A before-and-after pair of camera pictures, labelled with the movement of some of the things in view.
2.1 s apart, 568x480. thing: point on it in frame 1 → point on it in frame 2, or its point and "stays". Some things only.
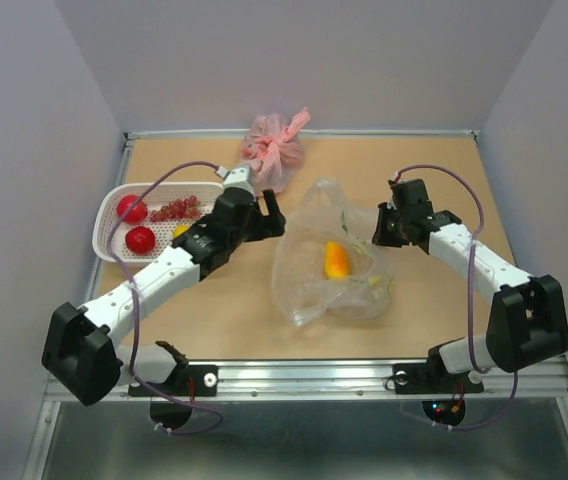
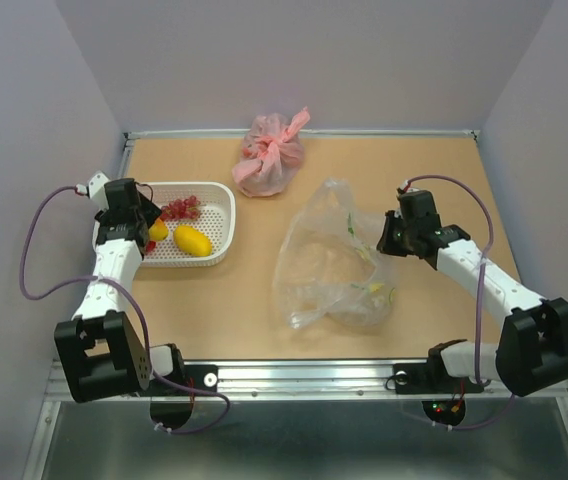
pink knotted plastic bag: x=271 y=148 stays
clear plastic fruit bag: x=328 y=261 stays
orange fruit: x=336 y=261 → x=158 y=231
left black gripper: x=264 y=225 → x=150 y=210
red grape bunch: x=189 y=208 stays
